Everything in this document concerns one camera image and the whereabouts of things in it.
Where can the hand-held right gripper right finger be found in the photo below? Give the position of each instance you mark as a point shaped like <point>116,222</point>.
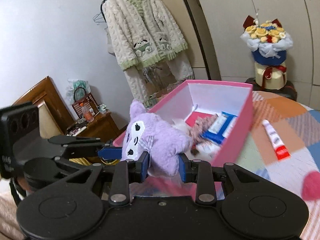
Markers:
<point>184,167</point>

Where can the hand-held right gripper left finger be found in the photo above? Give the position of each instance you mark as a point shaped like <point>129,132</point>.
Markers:
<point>145,166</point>

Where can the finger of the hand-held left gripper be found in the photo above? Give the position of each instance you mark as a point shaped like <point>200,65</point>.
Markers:
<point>72,165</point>
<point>110,153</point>

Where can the small white tissue pack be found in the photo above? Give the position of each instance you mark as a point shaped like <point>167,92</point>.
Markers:
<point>207,150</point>

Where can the purple plush toy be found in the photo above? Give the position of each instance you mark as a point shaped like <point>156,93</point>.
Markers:
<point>160,135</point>

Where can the pink floral cloth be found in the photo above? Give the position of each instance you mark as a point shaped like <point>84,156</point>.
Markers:
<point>202,127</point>

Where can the large blue white tissue pack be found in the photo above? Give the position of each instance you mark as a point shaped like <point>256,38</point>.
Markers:
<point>221,126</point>

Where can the pink cardboard box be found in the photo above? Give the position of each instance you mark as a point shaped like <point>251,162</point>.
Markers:
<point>240,120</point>

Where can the wooden nightstand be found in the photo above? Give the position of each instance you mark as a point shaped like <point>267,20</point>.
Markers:
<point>100,127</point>

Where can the orange drink bottle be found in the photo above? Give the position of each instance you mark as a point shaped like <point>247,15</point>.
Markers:
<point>87,115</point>

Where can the wooden headboard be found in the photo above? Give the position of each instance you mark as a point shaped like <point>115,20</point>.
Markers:
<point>50,92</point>

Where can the checkered handbag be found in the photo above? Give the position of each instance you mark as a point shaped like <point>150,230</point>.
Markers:
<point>87,102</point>

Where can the green white plastic bag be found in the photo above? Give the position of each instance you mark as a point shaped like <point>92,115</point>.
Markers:
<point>75,85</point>

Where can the white red tube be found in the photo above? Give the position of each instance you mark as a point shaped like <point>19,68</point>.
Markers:
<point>275,137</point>

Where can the cream fleece pajama pants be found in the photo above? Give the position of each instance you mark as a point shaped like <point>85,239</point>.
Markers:
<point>175,72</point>

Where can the cream fleece pajama top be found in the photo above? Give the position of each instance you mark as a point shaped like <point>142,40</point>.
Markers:
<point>140,27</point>

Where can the pink round plush ball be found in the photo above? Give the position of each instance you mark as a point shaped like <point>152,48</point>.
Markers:
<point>312,185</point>

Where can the dark wooden stool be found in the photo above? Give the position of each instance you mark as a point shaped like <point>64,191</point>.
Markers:
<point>290,91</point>

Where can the black clothes rack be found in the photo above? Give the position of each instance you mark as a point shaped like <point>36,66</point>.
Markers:
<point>102,10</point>

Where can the flower bouquet in blue wrap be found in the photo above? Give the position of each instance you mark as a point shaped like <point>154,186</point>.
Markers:
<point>268,47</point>

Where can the beige wardrobe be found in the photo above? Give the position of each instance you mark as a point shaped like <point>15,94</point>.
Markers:
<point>250,5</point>

